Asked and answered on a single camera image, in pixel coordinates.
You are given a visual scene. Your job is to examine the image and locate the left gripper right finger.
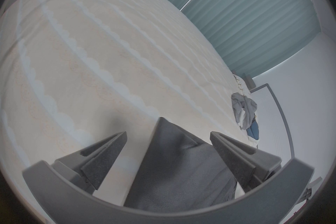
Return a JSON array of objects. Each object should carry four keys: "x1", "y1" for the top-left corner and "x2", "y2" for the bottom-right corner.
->
[{"x1": 209, "y1": 131, "x2": 283, "y2": 190}]

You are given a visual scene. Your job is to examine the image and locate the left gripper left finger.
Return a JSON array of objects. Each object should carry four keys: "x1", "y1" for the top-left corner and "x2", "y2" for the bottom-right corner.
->
[{"x1": 52, "y1": 131, "x2": 128, "y2": 194}]

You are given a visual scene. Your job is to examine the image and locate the black T-shirt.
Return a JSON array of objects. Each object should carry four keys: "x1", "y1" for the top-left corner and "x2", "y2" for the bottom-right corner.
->
[{"x1": 123, "y1": 117, "x2": 238, "y2": 214}]

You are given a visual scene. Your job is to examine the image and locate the pile of clothes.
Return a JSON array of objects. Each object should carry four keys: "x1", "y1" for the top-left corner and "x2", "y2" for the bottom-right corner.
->
[{"x1": 231, "y1": 92, "x2": 260, "y2": 141}]

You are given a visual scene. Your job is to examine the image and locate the bed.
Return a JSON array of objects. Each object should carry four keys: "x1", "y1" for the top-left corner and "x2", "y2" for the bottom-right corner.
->
[{"x1": 0, "y1": 0, "x2": 294, "y2": 211}]

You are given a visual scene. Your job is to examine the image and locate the white printed pillow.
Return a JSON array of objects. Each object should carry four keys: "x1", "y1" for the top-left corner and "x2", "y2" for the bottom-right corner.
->
[{"x1": 234, "y1": 75, "x2": 250, "y2": 95}]

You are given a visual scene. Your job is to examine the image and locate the grey bedside table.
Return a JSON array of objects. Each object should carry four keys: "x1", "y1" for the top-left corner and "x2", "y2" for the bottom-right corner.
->
[{"x1": 244, "y1": 73, "x2": 257, "y2": 89}]

